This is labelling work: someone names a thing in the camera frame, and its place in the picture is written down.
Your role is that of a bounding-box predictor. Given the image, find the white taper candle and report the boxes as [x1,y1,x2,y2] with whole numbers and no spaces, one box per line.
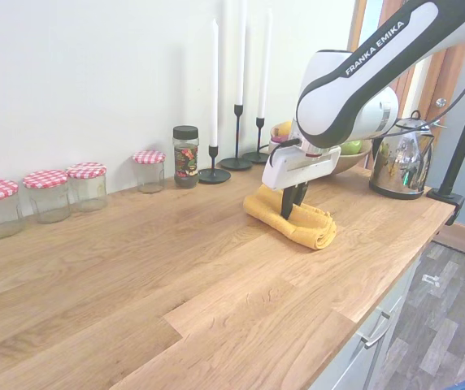
[209,17,220,148]
[257,7,274,119]
[235,0,247,106]

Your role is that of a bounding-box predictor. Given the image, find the tall black candle holder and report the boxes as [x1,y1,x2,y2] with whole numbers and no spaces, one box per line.
[218,103,254,171]

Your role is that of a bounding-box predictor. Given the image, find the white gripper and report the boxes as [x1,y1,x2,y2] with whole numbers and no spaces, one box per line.
[261,145,342,221]

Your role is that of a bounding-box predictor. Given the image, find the wooden door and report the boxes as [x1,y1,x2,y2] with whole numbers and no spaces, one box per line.
[394,40,465,123]

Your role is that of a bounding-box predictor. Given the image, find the black camera cable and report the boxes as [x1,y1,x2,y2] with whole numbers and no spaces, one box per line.
[427,52,465,125]

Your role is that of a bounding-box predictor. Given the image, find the stainless steel kettle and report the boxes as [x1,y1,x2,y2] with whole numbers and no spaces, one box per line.
[367,110,437,201]

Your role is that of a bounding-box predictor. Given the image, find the short black candle holder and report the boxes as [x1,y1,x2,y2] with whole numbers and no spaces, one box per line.
[197,144,233,185]

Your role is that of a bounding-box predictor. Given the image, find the grey kitchen cabinet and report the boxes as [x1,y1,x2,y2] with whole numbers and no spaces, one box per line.
[308,249,423,390]

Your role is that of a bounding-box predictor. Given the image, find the yellow cloth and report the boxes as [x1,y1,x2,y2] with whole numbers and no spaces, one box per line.
[242,183,338,252]

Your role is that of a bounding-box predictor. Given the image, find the black camera stand with clamp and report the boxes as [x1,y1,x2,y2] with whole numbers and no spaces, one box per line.
[426,56,465,227]

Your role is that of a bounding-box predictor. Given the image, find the black gripper cable plug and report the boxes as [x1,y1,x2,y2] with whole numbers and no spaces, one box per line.
[270,137,302,168]

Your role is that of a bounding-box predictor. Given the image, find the medium black candle holder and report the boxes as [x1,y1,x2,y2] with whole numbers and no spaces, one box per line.
[241,116,275,165]

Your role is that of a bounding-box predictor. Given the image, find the coffee jar black lid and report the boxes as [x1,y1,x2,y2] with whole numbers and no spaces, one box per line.
[172,125,201,189]

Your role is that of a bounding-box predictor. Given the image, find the green apple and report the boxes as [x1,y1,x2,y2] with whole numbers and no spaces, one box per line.
[340,139,364,155]

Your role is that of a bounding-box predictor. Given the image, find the silver drawer handle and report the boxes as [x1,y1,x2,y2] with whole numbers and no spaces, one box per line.
[359,310,392,349]

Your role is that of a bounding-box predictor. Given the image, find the wooden fruit bowl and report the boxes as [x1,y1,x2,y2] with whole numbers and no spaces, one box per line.
[269,121,374,176]

